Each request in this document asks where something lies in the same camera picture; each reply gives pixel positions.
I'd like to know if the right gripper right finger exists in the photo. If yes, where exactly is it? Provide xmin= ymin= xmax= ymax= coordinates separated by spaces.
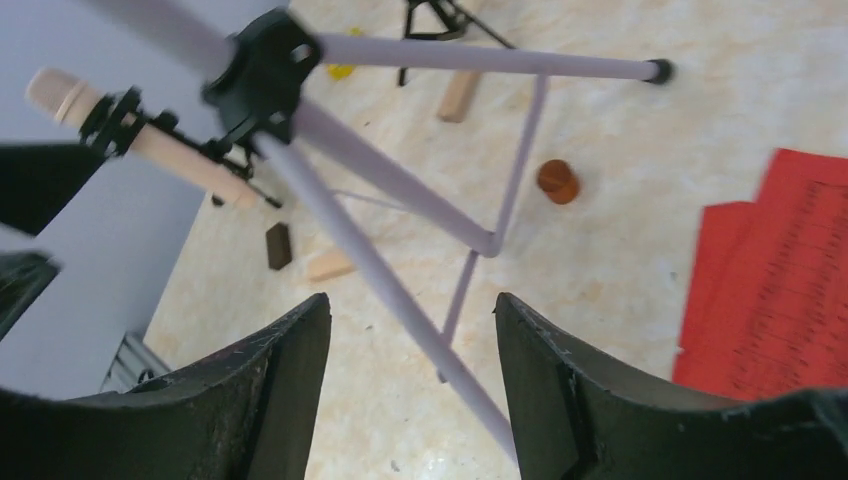
xmin=494 ymin=293 xmax=847 ymax=479

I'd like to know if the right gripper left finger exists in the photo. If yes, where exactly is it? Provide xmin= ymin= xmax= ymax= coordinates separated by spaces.
xmin=1 ymin=293 xmax=331 ymax=479

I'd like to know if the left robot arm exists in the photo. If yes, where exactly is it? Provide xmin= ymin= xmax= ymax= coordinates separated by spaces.
xmin=1 ymin=143 xmax=106 ymax=336

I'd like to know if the upright wooden block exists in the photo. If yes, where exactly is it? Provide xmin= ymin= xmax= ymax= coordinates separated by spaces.
xmin=437 ymin=71 xmax=483 ymax=123

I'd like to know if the dark brown block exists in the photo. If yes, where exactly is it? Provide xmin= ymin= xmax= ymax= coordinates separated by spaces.
xmin=265 ymin=222 xmax=293 ymax=271

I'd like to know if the red sheet music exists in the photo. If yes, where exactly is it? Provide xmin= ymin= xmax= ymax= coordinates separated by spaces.
xmin=672 ymin=149 xmax=847 ymax=400

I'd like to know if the small black tripod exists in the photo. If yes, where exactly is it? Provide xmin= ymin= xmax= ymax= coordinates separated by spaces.
xmin=401 ymin=0 xmax=516 ymax=49

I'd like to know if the toy microphone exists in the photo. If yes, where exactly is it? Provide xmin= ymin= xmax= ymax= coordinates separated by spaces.
xmin=25 ymin=68 xmax=283 ymax=209

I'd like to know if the silver music stand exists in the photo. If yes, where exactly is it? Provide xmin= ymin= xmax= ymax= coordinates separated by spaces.
xmin=91 ymin=1 xmax=675 ymax=457

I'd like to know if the lying wooden block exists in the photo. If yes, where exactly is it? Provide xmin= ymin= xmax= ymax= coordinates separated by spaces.
xmin=306 ymin=248 xmax=357 ymax=283

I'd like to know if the small red round object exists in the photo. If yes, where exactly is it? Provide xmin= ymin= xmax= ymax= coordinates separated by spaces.
xmin=536 ymin=159 xmax=581 ymax=205

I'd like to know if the yellow toy block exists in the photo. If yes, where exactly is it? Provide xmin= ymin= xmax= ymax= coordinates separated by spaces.
xmin=326 ymin=27 xmax=364 ymax=81

